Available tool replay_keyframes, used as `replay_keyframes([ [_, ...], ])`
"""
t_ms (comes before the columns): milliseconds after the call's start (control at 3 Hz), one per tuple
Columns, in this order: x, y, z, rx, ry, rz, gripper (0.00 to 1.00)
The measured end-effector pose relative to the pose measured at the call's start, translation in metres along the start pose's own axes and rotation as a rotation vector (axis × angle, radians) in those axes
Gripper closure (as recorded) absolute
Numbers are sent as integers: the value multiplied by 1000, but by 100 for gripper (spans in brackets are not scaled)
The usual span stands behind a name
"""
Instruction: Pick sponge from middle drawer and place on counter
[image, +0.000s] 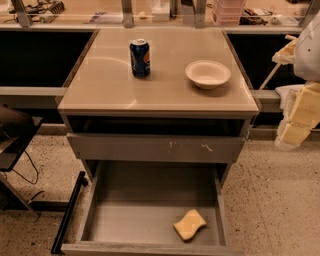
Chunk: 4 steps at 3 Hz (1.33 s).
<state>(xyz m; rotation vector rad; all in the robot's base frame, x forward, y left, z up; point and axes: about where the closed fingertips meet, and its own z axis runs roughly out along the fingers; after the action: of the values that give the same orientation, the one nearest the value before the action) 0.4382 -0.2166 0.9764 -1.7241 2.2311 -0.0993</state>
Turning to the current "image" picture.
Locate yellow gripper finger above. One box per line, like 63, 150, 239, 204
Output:
275, 83, 320, 151
272, 35, 298, 65

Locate white stick with tip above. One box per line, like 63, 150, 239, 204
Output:
258, 63, 282, 90

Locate black cable on floor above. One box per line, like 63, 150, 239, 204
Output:
11, 149, 40, 186

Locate blue pepsi can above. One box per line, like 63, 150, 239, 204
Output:
129, 39, 150, 78

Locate grey drawer cabinet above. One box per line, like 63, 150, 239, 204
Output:
57, 27, 261, 256

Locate white bowl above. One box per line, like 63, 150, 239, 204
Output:
185, 60, 231, 90

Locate pink stacked trays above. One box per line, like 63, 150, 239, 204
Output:
212, 0, 246, 26

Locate yellow sponge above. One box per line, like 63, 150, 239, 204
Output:
173, 209, 207, 241

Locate closed top drawer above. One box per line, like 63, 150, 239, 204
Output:
67, 133, 244, 163

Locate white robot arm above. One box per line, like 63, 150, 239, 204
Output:
272, 11, 320, 151

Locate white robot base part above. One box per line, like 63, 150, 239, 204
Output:
275, 84, 303, 110

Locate open middle drawer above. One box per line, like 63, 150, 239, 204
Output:
62, 161, 245, 256

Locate black chair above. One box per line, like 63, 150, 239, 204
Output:
0, 104, 42, 215

